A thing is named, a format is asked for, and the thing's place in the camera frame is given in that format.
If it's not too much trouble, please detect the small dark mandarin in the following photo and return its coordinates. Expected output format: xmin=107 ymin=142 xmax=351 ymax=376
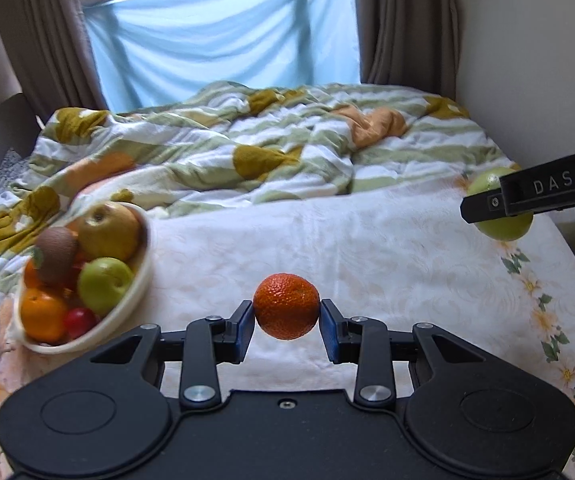
xmin=252 ymin=273 xmax=320 ymax=340

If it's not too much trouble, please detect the green apple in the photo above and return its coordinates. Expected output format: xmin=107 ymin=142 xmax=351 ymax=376
xmin=461 ymin=167 xmax=534 ymax=242
xmin=77 ymin=257 xmax=134 ymax=318

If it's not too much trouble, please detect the red cherry tomato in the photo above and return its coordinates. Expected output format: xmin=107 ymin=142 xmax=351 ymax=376
xmin=64 ymin=307 xmax=98 ymax=340

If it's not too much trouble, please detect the yellow apple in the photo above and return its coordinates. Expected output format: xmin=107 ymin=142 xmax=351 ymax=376
xmin=77 ymin=202 xmax=142 ymax=261

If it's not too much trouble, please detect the large orange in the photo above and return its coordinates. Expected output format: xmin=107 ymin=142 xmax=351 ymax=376
xmin=19 ymin=288 xmax=68 ymax=344
xmin=24 ymin=258 xmax=46 ymax=288

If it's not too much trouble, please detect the brown kiwi with sticker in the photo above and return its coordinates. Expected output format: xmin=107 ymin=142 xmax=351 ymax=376
xmin=32 ymin=226 xmax=78 ymax=285

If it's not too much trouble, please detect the white floral tablecloth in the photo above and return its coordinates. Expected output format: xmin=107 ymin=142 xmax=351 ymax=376
xmin=0 ymin=171 xmax=575 ymax=480

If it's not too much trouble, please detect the striped floral quilt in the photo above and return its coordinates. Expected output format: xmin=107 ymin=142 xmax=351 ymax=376
xmin=0 ymin=81 xmax=510 ymax=329

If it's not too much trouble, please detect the right brown curtain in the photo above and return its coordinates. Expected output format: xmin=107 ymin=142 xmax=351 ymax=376
xmin=356 ymin=0 xmax=459 ymax=98

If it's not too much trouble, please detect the brown curtain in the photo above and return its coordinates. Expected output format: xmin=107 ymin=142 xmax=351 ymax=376
xmin=0 ymin=0 xmax=107 ymax=120
xmin=356 ymin=0 xmax=459 ymax=98

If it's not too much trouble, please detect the light blue window sheet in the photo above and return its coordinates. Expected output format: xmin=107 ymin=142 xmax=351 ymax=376
xmin=83 ymin=0 xmax=360 ymax=112

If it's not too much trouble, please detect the left brown curtain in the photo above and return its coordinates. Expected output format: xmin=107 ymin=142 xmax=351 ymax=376
xmin=0 ymin=0 xmax=107 ymax=120

